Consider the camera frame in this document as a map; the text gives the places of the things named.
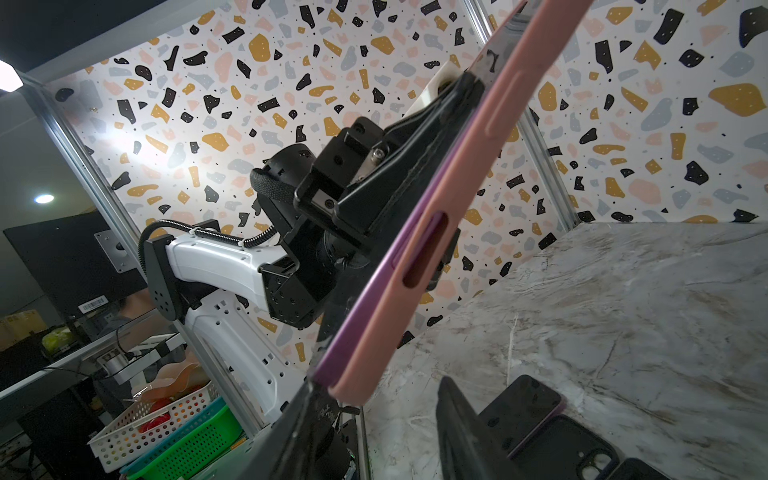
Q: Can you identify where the black phone case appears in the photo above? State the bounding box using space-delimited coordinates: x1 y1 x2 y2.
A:
511 415 620 480

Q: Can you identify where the black corrugated cable conduit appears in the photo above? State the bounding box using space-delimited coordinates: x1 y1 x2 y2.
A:
136 167 301 271

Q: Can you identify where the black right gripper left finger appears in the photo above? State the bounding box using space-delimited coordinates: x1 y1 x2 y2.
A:
237 381 360 479

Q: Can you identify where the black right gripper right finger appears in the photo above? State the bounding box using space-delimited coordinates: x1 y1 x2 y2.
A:
436 377 523 480

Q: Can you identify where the aluminium left corner post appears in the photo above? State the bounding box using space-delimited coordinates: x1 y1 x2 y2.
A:
462 0 579 233

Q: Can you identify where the large black phone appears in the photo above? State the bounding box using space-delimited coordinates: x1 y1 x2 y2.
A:
479 374 565 458

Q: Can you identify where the white plastic basket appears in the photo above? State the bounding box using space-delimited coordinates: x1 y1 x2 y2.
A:
88 382 219 473

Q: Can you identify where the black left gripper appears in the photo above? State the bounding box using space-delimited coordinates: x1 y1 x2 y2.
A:
294 73 485 252

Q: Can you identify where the green plastic basket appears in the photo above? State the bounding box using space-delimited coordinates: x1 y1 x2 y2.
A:
120 398 243 480

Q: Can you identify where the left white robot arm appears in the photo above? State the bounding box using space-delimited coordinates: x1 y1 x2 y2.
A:
139 73 485 421

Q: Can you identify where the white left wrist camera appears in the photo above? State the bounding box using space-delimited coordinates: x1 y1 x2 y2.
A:
404 62 477 120

